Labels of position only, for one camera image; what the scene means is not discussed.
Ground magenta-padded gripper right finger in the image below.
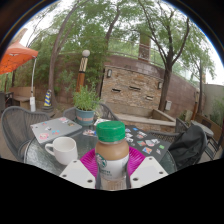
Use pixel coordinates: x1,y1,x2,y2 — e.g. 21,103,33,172
126,146,169,190

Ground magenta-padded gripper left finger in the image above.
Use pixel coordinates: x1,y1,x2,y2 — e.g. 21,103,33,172
59,148,101,190

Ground green-capped coffee drink bottle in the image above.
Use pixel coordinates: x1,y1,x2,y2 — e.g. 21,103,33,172
94,120,131,192

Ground white ceramic mug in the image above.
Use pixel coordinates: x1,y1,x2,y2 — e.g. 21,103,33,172
44,136,79,166

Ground black laptop with stickers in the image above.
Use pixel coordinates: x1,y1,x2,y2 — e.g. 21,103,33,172
123,124,167,163

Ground colourful sticker card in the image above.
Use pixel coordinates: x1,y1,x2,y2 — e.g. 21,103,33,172
82,129,98,138

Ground black jacket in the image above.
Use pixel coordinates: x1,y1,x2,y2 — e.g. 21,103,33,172
168,124,208,171

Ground silver laptop with stickers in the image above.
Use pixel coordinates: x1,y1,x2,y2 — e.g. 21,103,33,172
29,116,83,145

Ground white printed booklet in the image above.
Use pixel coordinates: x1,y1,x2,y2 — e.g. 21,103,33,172
93,118,113,127

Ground grey wicker chair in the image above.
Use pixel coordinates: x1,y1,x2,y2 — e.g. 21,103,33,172
0,105,51,163
62,102,120,126
146,118,218,171

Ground dark metal chair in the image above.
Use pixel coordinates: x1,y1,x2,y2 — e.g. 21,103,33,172
204,134,224,161

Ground green plant in blue pot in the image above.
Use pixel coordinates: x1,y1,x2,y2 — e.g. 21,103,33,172
72,84,101,127

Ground blue yellow striped cone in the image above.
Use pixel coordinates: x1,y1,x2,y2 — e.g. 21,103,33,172
43,88,53,108

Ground wooden bench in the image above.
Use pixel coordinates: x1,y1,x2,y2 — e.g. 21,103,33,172
9,86,36,111

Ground dark wicker chair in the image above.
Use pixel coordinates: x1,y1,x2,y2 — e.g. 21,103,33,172
0,92,14,114

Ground orange patio umbrella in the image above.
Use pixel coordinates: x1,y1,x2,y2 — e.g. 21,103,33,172
0,41,40,113

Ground grey wall box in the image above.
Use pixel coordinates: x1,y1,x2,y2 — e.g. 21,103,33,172
164,100,173,112

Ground wooden lamp post with globe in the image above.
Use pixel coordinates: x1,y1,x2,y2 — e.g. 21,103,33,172
75,49,91,93

